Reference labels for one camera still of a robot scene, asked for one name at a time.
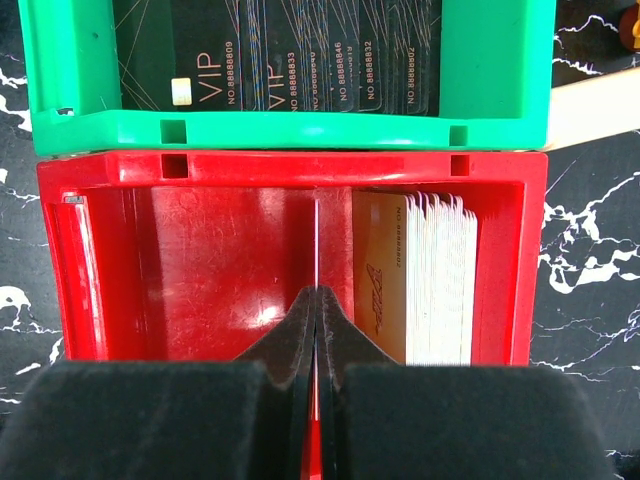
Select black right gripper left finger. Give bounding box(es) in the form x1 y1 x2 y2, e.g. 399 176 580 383
1 288 316 479

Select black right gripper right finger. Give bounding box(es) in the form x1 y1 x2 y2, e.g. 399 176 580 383
315 287 614 479

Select gold VIP credit card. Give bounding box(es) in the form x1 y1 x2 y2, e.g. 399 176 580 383
314 198 320 289

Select cards in red bin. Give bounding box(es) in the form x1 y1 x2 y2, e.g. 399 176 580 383
352 190 479 366

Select black cards in green bin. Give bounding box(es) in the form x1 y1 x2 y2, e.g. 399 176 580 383
113 1 441 115

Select red plastic bin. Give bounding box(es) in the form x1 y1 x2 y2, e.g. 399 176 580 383
35 148 550 480

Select green plastic bin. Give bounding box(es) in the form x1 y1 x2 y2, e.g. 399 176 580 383
19 1 555 156

